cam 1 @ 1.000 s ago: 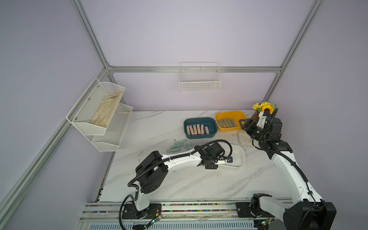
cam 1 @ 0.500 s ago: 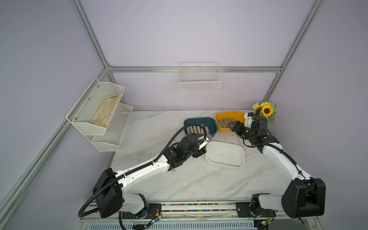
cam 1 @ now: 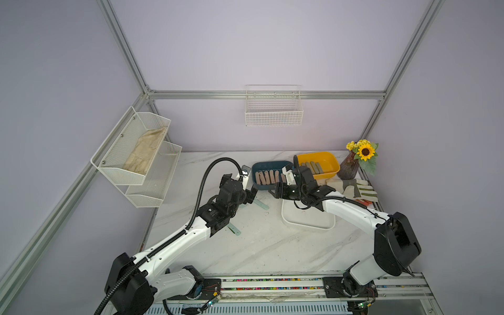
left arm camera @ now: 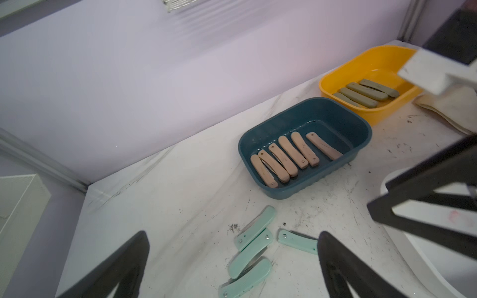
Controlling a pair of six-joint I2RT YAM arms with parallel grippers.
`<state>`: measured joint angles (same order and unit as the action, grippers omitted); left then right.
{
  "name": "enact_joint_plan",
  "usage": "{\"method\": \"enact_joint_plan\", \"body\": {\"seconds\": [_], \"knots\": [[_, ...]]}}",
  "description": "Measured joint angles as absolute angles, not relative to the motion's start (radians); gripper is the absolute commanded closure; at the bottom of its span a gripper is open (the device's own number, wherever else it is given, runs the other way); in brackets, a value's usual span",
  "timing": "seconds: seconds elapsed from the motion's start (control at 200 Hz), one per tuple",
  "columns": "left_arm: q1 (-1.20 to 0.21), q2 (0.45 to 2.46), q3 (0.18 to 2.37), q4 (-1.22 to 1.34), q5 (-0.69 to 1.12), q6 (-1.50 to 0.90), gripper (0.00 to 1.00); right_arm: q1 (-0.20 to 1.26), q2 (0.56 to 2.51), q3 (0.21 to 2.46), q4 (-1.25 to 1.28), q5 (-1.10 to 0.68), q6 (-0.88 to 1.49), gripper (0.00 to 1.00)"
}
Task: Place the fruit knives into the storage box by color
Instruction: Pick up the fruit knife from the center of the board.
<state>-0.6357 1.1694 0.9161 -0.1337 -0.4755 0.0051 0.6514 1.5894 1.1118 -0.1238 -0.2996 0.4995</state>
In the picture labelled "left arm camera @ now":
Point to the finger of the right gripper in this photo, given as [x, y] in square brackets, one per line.
[436, 200]

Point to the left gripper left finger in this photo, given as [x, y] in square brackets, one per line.
[121, 273]

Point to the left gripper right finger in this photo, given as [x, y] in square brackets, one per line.
[343, 270]

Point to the olive knife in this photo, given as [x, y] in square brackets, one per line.
[359, 98]
[379, 87]
[347, 100]
[368, 92]

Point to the pink knife top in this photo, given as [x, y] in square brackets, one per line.
[263, 173]

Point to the pink knife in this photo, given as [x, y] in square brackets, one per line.
[275, 166]
[284, 160]
[304, 149]
[292, 152]
[263, 173]
[323, 146]

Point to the dark teal storage box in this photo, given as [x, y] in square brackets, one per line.
[340, 127]

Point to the yellow storage box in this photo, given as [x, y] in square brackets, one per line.
[379, 65]

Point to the mint knife short middle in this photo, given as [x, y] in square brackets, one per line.
[299, 242]

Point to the white green work glove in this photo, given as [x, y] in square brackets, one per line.
[458, 106]

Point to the mint knife lower middle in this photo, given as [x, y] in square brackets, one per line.
[248, 281]

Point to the mint knife upper middle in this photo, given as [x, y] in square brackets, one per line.
[250, 254]

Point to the mint knife top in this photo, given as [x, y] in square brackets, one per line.
[255, 228]

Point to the aluminium frame struts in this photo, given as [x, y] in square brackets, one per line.
[91, 87]

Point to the white wire wall basket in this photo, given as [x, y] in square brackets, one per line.
[180, 5]

